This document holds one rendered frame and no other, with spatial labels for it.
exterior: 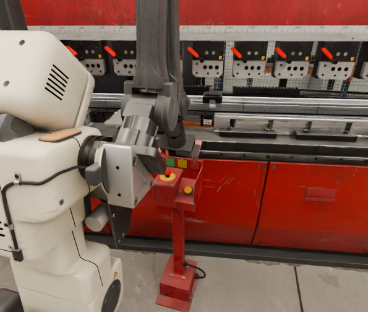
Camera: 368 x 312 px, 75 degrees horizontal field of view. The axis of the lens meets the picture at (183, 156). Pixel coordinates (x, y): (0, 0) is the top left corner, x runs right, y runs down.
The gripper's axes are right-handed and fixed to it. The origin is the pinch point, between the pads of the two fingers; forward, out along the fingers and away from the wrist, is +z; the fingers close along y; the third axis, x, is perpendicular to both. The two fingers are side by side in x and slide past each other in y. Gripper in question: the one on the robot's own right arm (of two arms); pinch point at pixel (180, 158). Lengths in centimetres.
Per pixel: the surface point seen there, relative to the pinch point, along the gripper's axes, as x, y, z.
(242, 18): -70, -14, -13
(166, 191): -0.1, 10.1, 28.0
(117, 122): -23.0, 37.4, 11.3
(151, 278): 27, 25, 98
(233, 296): 27, -26, 98
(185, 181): -9.4, 4.0, 33.5
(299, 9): -74, -37, -14
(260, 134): -44, -29, 33
